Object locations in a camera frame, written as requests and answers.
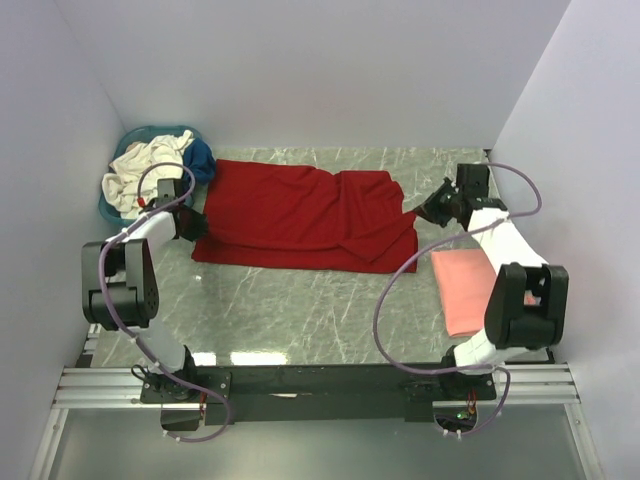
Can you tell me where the red t shirt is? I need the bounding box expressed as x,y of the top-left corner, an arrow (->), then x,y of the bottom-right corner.
192,160 -> 418,274

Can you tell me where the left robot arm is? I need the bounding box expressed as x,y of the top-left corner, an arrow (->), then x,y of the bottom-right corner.
81,179 -> 208,402

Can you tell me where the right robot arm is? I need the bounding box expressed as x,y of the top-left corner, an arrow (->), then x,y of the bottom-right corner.
413,163 -> 569,400

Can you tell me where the blue t shirt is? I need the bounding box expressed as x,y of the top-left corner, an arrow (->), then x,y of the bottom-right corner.
183,138 -> 216,186

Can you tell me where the folded pink t shirt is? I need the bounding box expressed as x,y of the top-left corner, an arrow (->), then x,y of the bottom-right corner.
430,249 -> 544,339

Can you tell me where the cream white t shirt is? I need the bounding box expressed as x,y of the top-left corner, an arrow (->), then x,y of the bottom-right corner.
102,130 -> 195,220

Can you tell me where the black base beam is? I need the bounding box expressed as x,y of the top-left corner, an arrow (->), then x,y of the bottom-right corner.
140,364 -> 497,430

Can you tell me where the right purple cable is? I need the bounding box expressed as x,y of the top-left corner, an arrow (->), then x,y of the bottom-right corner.
374,161 -> 544,441

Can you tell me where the purple cable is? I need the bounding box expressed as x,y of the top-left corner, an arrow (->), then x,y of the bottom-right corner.
98,162 -> 234,445
374,161 -> 544,441

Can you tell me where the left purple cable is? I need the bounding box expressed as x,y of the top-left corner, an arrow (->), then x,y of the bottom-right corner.
98,162 -> 234,445

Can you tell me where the aluminium rail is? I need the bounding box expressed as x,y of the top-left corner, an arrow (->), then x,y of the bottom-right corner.
53,363 -> 580,409

